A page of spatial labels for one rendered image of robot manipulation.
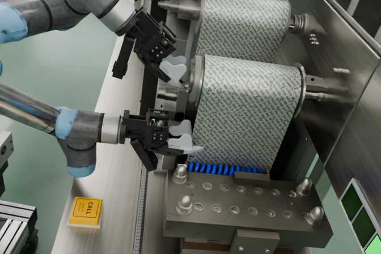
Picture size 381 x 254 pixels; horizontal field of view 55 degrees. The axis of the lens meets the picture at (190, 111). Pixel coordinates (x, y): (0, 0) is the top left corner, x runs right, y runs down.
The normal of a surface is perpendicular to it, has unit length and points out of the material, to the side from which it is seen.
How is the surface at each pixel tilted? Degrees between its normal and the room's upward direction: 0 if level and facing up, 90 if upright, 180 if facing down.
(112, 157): 0
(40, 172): 0
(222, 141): 90
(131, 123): 90
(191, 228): 90
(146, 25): 90
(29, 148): 0
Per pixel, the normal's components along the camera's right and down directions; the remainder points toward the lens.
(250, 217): 0.16, -0.80
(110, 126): 0.14, -0.18
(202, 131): 0.03, 0.58
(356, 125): -0.99, -0.11
